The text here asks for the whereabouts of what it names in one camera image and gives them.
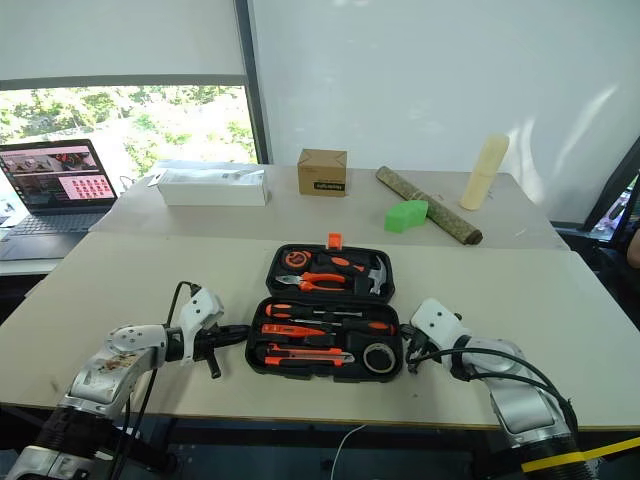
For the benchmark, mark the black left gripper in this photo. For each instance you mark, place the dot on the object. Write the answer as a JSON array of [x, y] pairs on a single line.
[[215, 340]]

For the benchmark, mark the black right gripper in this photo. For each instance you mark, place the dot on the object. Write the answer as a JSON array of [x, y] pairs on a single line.
[[415, 350]]

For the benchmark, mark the black electrical tape roll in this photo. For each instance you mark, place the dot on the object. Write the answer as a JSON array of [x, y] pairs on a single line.
[[380, 358]]

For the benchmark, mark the orange black screwdriver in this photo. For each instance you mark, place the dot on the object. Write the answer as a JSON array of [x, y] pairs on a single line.
[[280, 310], [367, 326]]

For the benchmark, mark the orange voltage tester pen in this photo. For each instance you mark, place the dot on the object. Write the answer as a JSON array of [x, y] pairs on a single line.
[[290, 330]]

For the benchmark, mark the orange black utility knife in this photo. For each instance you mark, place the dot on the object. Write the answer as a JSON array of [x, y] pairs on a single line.
[[300, 356]]

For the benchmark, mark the black plastic tool case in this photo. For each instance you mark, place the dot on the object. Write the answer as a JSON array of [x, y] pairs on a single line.
[[325, 295]]

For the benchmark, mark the bystander bare forearm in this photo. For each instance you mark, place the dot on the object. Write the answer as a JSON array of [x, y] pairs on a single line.
[[635, 256]]

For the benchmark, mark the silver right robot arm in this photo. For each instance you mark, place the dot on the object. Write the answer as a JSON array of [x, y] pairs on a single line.
[[520, 400]]

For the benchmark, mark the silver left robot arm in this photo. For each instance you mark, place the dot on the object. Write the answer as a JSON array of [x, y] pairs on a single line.
[[125, 360]]

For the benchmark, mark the orange plastic block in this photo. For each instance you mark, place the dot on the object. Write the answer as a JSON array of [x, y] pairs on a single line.
[[336, 241]]

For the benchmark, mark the orange black tape measure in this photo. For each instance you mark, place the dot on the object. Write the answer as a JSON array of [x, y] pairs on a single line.
[[296, 258]]

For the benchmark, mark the green foam block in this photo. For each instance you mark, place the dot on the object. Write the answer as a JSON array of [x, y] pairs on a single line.
[[406, 216]]

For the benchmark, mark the brown speckled rolled mat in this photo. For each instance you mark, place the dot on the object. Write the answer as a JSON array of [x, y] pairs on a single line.
[[440, 210]]

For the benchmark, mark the long white cardboard box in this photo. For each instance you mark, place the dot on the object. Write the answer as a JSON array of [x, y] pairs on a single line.
[[215, 192]]

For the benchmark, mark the clear plastic package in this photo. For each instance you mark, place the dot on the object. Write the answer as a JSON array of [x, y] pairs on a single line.
[[210, 175]]

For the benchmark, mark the yellow tape strip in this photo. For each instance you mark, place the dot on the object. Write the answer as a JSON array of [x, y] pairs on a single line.
[[560, 459]]

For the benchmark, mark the cream rolled sheet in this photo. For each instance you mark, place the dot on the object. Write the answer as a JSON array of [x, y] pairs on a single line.
[[484, 172]]

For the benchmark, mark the small brown cardboard box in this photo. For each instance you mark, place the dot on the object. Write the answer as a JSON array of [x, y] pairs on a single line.
[[322, 175]]

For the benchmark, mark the open dark laptop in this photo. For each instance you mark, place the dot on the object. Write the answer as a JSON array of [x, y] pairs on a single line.
[[55, 200]]

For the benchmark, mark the white roller blind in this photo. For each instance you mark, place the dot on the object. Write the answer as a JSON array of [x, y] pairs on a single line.
[[120, 40]]

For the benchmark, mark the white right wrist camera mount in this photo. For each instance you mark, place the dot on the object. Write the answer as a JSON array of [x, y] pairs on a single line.
[[440, 320]]

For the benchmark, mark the black table frame bar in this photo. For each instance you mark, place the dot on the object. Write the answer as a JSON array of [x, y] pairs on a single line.
[[300, 427]]

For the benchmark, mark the black slanted frame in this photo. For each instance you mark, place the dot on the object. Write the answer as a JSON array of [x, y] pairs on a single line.
[[615, 187]]

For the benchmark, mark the dark window frame post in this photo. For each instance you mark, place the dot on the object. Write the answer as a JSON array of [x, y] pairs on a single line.
[[252, 75]]

